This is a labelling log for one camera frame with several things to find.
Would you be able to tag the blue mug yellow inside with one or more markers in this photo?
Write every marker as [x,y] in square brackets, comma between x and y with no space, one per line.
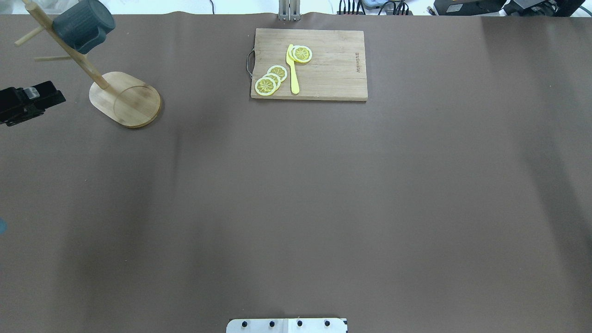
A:
[85,25]

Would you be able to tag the bamboo cutting board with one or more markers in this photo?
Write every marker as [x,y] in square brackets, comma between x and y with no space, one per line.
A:
[336,72]

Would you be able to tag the aluminium frame post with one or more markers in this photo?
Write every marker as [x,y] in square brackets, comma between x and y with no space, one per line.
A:
[289,10]

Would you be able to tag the yellow plastic knife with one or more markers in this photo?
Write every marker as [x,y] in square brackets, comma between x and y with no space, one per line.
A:
[294,84]

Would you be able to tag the wooden cup rack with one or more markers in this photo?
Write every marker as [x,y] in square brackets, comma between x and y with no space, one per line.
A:
[125,99]

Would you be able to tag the white pedestal column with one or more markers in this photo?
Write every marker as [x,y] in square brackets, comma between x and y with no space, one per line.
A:
[288,325]

